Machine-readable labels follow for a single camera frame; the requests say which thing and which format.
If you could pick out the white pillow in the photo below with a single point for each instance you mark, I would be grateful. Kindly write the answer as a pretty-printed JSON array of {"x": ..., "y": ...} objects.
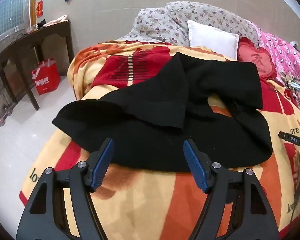
[{"x": 210, "y": 40}]

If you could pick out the light blue face mask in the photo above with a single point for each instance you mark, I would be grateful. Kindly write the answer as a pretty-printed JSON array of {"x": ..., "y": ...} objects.
[{"x": 297, "y": 85}]

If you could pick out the dark wooden table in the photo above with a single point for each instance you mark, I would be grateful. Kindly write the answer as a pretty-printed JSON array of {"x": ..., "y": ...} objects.
[{"x": 27, "y": 40}]

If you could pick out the printed red orange blanket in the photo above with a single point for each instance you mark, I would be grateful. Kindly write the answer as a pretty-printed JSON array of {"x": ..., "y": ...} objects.
[{"x": 152, "y": 205}]

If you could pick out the red wall sticker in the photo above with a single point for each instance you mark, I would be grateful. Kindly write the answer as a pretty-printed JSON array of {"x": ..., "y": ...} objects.
[{"x": 39, "y": 8}]

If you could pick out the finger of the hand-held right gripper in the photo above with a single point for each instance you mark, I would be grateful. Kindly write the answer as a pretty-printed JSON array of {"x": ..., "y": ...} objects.
[{"x": 293, "y": 140}]

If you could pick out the floral grey quilt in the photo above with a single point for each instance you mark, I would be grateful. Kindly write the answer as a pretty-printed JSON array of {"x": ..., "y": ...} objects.
[{"x": 160, "y": 25}]

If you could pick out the black pants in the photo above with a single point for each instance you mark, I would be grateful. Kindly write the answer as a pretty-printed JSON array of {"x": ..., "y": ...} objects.
[{"x": 152, "y": 130}]

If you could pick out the glass block window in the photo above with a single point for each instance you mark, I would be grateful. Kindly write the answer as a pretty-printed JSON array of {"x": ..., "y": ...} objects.
[{"x": 7, "y": 10}]

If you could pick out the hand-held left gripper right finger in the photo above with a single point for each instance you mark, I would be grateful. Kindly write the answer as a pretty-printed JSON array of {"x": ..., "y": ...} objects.
[{"x": 195, "y": 166}]

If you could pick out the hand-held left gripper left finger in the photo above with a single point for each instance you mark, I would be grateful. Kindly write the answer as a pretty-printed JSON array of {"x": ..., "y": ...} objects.
[{"x": 103, "y": 165}]

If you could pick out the red shopping bag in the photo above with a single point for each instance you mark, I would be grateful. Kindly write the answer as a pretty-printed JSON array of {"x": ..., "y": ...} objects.
[{"x": 46, "y": 80}]

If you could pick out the pink printed blanket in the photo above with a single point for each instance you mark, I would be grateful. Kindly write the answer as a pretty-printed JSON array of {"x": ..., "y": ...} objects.
[{"x": 285, "y": 52}]

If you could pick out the red heart cushion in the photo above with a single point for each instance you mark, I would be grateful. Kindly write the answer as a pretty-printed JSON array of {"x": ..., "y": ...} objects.
[{"x": 255, "y": 57}]

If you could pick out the pink cloth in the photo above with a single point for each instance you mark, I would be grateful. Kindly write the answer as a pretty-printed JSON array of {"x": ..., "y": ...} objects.
[{"x": 56, "y": 21}]

